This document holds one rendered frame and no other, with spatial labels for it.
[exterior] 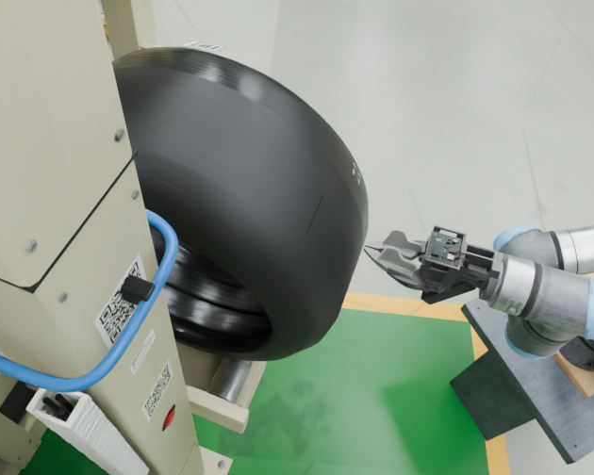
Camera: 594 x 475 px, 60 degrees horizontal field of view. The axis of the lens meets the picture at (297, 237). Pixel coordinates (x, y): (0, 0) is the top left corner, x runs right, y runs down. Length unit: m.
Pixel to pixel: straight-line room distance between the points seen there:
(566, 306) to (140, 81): 0.69
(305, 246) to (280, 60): 2.51
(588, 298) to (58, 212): 0.73
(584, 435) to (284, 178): 1.23
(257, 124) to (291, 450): 1.48
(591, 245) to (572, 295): 0.19
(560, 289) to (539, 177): 2.20
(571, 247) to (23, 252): 0.89
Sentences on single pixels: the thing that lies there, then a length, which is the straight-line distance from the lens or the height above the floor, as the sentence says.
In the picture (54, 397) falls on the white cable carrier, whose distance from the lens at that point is 0.62.
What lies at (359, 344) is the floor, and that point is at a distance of 2.16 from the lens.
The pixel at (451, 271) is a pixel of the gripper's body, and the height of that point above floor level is 1.31.
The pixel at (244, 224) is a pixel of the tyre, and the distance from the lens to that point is 0.66.
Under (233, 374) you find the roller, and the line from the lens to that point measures 1.09.
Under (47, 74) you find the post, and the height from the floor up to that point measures 1.77.
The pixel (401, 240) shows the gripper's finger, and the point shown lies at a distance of 0.87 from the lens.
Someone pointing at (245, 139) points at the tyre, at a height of 1.46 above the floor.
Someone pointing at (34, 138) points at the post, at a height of 1.75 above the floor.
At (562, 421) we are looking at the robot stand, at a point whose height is 0.60.
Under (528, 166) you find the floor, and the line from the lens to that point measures 3.05.
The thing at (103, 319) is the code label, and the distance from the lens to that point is 0.48.
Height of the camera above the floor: 1.97
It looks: 57 degrees down
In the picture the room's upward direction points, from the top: 12 degrees clockwise
